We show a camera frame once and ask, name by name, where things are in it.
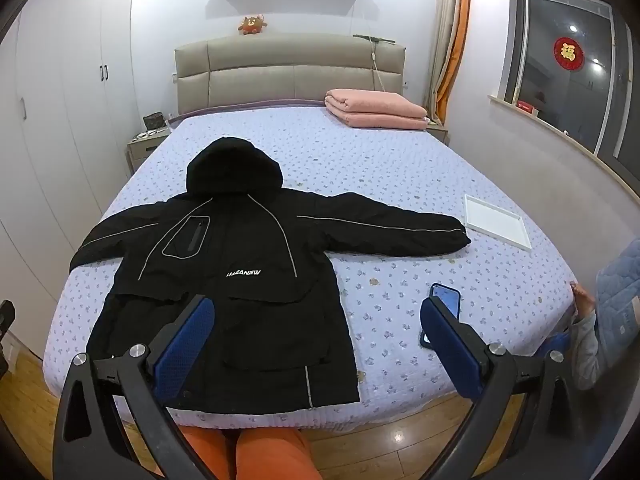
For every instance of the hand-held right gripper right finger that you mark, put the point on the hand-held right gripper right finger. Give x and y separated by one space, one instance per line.
447 342

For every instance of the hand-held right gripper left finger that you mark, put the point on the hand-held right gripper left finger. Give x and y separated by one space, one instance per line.
186 335

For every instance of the black hooded jacket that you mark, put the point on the black hooded jacket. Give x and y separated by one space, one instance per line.
250 305

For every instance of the smartphone with dark case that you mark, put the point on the smartphone with dark case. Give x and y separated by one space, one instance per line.
448 297

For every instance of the blue plastic stool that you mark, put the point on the blue plastic stool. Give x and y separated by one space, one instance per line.
557 344

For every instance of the white flat tray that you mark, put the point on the white flat tray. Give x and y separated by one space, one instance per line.
497 222

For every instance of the person's orange pants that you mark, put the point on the person's orange pants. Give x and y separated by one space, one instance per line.
270 455

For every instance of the floral quilted bed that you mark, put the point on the floral quilted bed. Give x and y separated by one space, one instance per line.
400 185

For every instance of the beige nightstand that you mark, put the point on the beige nightstand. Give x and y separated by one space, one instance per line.
439 134
140 152

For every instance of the dark basket on nightstand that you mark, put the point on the dark basket on nightstand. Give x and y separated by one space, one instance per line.
155 121

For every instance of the white wardrobe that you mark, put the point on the white wardrobe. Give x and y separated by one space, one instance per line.
60 110

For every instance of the small red box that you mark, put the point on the small red box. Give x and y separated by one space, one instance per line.
527 108

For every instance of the dark framed window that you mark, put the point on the dark framed window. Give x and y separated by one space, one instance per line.
575 95

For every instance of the beige padded headboard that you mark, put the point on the beige padded headboard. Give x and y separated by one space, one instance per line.
290 70

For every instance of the orange curtain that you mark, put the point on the orange curtain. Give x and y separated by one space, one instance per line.
457 50

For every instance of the beige curtain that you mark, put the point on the beige curtain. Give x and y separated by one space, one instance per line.
444 35

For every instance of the green stick tool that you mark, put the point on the green stick tool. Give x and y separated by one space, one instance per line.
375 38

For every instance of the red round window decoration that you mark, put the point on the red round window decoration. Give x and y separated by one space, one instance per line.
568 53

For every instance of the orange plush toy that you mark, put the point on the orange plush toy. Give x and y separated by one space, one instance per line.
252 25

